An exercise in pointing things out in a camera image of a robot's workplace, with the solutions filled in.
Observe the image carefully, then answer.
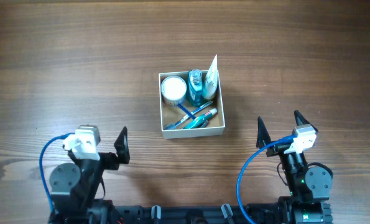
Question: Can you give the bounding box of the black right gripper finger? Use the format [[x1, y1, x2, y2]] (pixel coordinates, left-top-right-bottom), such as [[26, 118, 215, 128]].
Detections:
[[294, 110, 318, 133], [256, 116, 272, 149]]

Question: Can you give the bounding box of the red green toothpaste tube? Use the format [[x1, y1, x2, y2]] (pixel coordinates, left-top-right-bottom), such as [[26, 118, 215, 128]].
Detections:
[[183, 108, 218, 129]]

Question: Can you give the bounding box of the white leaf-print cream tube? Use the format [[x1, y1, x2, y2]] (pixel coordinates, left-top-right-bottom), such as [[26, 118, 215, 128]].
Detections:
[[202, 55, 218, 101]]

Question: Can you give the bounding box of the white round jar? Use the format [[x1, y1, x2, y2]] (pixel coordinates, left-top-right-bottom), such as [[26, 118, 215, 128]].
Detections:
[[160, 76, 187, 106]]

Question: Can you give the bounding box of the blue mouthwash bottle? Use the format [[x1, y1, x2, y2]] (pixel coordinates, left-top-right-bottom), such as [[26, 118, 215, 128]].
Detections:
[[187, 69, 203, 106]]

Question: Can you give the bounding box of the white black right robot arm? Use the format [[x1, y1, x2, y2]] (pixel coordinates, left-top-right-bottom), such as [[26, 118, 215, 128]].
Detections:
[[247, 110, 333, 223]]

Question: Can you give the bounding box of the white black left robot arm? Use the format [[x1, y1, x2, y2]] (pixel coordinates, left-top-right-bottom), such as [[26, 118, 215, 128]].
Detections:
[[48, 125, 130, 223]]

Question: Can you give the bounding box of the white cardboard box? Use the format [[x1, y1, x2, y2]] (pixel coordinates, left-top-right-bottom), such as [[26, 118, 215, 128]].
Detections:
[[158, 71, 226, 139]]

